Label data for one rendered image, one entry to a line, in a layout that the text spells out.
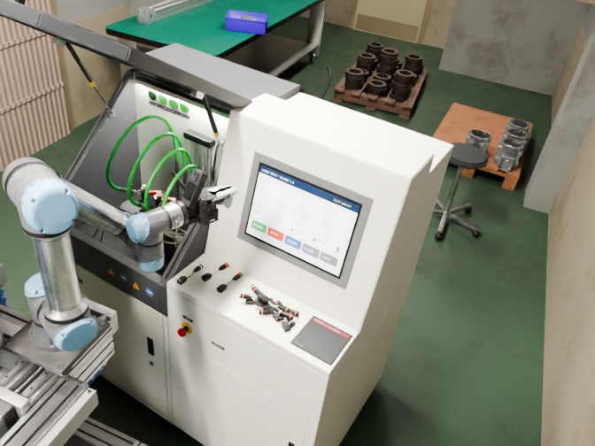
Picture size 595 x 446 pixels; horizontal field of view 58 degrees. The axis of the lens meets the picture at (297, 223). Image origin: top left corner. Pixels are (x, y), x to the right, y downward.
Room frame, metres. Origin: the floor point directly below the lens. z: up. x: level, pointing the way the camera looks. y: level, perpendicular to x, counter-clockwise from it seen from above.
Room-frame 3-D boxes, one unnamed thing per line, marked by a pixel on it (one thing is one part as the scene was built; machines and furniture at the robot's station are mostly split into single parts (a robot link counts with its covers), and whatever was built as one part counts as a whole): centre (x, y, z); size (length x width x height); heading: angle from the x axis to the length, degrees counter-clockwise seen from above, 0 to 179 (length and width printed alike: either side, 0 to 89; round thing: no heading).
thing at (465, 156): (3.56, -1.17, 0.31); 0.58 x 0.55 x 0.62; 145
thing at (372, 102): (6.13, -0.78, 0.24); 1.32 x 0.91 x 0.47; 163
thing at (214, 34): (5.59, 0.83, 0.52); 2.88 x 1.15 x 1.04; 162
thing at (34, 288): (1.10, 0.69, 1.20); 0.13 x 0.12 x 0.14; 47
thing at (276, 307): (1.38, 0.06, 1.01); 0.23 x 0.11 x 0.06; 63
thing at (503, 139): (4.94, -1.69, 0.19); 1.32 x 0.91 x 0.37; 162
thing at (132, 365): (1.62, 0.77, 0.44); 0.65 x 0.02 x 0.68; 63
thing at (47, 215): (1.01, 0.60, 1.41); 0.15 x 0.12 x 0.55; 47
